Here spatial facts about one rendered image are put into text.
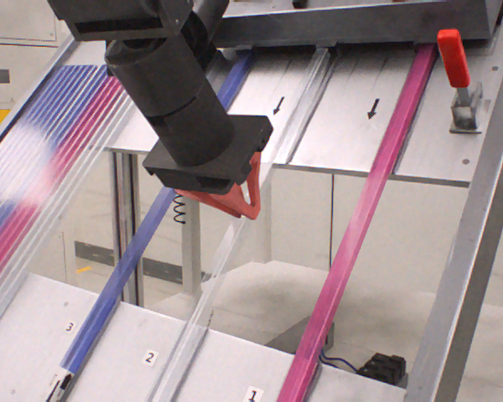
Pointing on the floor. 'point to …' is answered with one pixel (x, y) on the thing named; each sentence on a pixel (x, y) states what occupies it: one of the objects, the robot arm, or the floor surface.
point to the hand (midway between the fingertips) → (246, 208)
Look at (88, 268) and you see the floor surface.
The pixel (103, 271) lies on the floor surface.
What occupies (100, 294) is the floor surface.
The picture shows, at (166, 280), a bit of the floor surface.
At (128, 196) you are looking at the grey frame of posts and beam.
